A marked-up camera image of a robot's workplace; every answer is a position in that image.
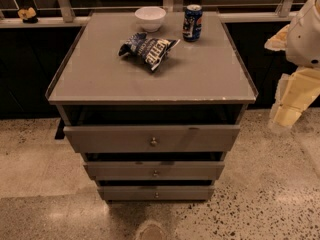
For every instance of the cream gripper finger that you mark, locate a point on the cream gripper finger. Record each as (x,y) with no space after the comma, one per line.
(294,94)
(278,42)

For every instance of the grey top drawer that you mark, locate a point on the grey top drawer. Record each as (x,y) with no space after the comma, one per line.
(147,139)

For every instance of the grey drawer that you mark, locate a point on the grey drawer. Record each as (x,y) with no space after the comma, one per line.
(147,139)
(155,170)
(131,193)

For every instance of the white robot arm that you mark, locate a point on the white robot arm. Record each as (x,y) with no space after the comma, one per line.
(300,40)

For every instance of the grey drawer cabinet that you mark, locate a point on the grey drawer cabinet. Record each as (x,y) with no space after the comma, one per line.
(199,83)

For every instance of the grey bottom drawer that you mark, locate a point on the grey bottom drawer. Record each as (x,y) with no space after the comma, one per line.
(131,193)

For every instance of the grey middle drawer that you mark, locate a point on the grey middle drawer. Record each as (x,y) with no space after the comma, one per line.
(155,170)

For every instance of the blue soda can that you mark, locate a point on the blue soda can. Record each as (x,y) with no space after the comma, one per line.
(192,22)

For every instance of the white ceramic bowl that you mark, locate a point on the white ceramic bowl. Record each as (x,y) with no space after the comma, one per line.
(150,18)

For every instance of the blue Kettle chip bag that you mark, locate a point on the blue Kettle chip bag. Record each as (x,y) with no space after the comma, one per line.
(150,50)

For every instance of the yellow black object on ledge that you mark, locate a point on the yellow black object on ledge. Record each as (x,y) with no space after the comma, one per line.
(28,15)

